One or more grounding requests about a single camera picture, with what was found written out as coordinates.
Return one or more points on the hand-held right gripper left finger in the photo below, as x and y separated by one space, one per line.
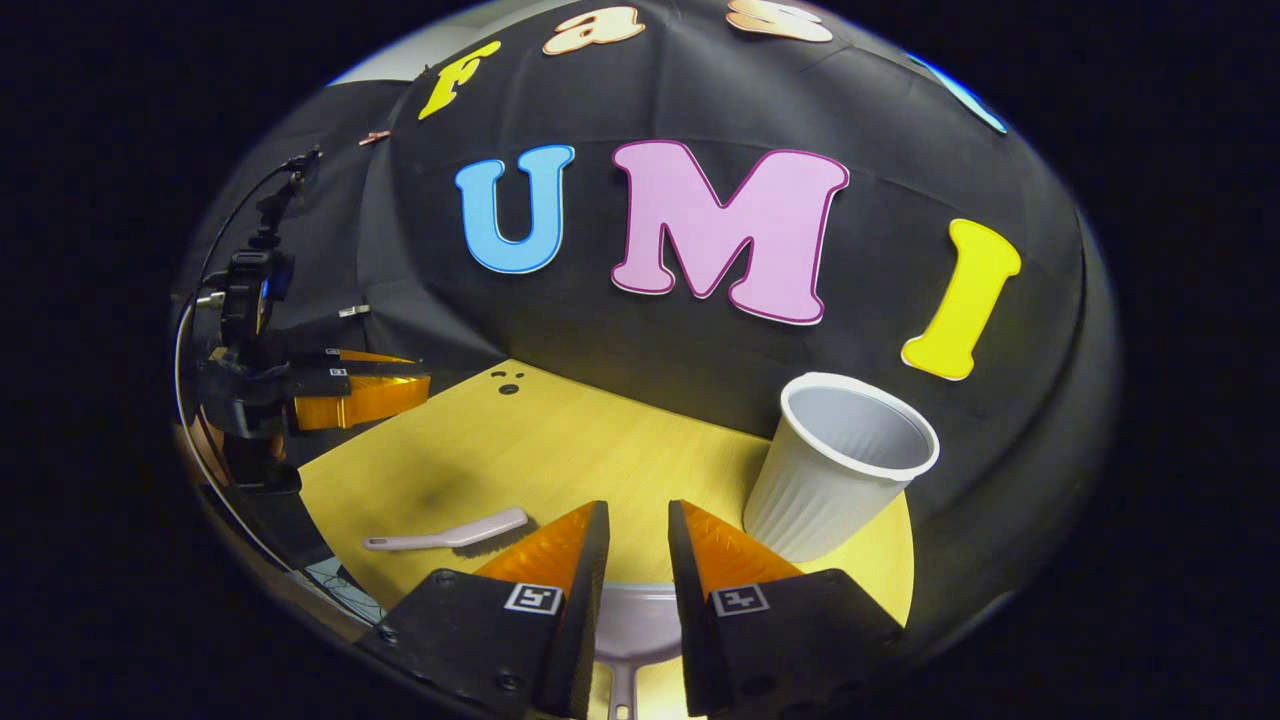
580 620

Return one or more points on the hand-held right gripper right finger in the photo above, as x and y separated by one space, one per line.
690 620

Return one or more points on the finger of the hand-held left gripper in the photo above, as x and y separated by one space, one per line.
360 400
370 368

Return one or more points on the lavender plastic dustpan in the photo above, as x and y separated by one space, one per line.
635 620

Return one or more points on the lavender small broom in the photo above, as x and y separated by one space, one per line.
480 527

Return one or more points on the white ribbed cup garbage bin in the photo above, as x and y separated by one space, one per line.
810 500

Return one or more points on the wooden desktop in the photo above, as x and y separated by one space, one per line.
600 450

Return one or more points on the silver cloth clip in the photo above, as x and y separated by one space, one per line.
353 311

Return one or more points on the copper cloth clip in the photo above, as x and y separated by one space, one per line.
375 137

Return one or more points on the black backdrop cloth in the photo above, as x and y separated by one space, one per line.
650 340

